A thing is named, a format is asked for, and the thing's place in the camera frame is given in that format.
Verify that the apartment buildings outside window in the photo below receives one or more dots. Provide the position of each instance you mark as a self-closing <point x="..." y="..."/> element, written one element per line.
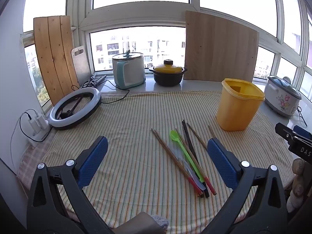
<point x="151" y="46"/>

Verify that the teal electric cooker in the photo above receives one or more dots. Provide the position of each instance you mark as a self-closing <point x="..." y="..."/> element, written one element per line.
<point x="129" y="73"/>

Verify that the white power strip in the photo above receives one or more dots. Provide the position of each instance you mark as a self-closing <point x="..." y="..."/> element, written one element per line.
<point x="39" y="130"/>

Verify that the white window frame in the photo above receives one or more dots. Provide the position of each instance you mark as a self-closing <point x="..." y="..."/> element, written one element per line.
<point x="136" y="17"/>

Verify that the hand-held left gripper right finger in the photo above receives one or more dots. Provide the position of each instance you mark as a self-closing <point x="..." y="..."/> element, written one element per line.
<point x="220" y="163"/>

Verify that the black tripod stand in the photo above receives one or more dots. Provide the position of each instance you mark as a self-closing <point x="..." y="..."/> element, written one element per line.
<point x="93" y="80"/>

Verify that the yellow plastic container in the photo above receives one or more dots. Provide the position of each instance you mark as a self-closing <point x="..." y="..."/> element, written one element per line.
<point x="234" y="112"/>

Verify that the black clay pot yellow lid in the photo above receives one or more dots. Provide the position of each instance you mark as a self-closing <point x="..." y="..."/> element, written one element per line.
<point x="168" y="76"/>

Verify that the brown rounded object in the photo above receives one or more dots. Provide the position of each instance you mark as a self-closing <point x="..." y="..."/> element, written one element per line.
<point x="136" y="224"/>

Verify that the white floral rice cooker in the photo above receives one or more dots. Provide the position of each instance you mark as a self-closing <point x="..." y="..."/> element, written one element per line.
<point x="280" y="100"/>

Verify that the striped tablecloth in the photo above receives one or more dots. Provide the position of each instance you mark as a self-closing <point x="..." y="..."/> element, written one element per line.
<point x="136" y="117"/>

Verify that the wooden plank board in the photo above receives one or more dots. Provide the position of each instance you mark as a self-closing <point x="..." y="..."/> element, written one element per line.
<point x="53" y="53"/>

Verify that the green plastic spoon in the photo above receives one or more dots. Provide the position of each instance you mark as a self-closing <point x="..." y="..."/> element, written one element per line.
<point x="174" y="135"/>

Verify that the white charger adapter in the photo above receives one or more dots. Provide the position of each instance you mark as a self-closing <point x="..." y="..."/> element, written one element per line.
<point x="36" y="119"/>

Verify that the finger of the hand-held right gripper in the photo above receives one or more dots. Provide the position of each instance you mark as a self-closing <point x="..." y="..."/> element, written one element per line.
<point x="292" y="136"/>
<point x="303" y="132"/>

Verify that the checked cloth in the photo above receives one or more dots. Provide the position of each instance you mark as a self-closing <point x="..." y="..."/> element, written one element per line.
<point x="31" y="156"/>

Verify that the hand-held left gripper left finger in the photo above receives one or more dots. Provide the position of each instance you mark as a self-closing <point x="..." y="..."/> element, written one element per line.
<point x="93" y="160"/>

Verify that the white cutting board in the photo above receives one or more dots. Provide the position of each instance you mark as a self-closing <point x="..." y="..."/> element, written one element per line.
<point x="81" y="65"/>

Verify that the person's right hand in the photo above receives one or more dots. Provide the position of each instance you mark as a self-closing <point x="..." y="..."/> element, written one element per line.
<point x="297" y="185"/>

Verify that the grey knitted cloth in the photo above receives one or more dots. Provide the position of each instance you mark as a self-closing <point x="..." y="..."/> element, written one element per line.
<point x="159" y="221"/>

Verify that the large light wooden board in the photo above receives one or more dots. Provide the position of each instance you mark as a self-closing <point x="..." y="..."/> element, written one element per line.
<point x="219" y="48"/>

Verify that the brown wooden chopstick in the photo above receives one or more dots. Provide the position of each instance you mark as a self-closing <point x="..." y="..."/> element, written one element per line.
<point x="162" y="143"/>
<point x="197" y="136"/>
<point x="211" y="187"/>
<point x="165" y="143"/>
<point x="210" y="131"/>

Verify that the clear plastic spoon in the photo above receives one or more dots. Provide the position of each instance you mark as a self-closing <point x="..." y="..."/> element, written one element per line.
<point x="192" y="175"/>

